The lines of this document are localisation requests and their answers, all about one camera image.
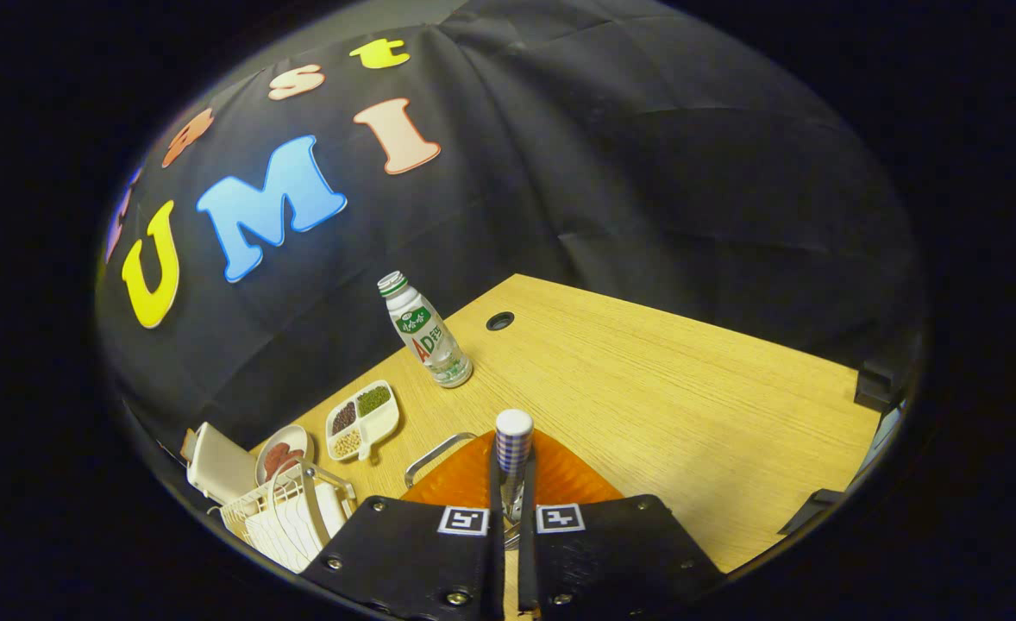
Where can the white divided snack tray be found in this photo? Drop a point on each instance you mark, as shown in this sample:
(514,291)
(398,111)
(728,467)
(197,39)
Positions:
(383,423)

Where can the brown toast slice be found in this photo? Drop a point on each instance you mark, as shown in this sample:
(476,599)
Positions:
(189,446)

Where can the pile of green beans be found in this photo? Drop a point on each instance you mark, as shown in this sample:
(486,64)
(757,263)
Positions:
(373,400)

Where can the red meat patty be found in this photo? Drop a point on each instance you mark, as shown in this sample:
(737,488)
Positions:
(288,450)
(272,470)

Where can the white toaster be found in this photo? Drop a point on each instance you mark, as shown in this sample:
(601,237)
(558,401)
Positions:
(219,466)

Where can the pile of dark beans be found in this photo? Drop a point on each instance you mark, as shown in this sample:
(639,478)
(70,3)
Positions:
(344,417)

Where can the white plastic drink bottle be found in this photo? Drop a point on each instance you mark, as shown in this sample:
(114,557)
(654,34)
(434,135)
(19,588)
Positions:
(426,336)

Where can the pale pink plate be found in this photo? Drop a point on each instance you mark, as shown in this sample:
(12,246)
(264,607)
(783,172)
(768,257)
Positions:
(298,435)

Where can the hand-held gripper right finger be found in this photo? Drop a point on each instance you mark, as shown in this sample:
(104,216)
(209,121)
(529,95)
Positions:
(611,552)

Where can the black backdrop cloth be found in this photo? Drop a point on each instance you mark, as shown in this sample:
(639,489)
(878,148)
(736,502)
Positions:
(646,172)

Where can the pile of pale beans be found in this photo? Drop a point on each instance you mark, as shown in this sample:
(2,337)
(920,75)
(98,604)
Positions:
(348,443)

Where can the black table edge clamp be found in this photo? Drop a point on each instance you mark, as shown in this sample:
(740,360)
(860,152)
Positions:
(810,509)
(874,384)

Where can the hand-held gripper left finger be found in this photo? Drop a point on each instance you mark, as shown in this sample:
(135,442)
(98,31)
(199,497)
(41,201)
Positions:
(404,561)

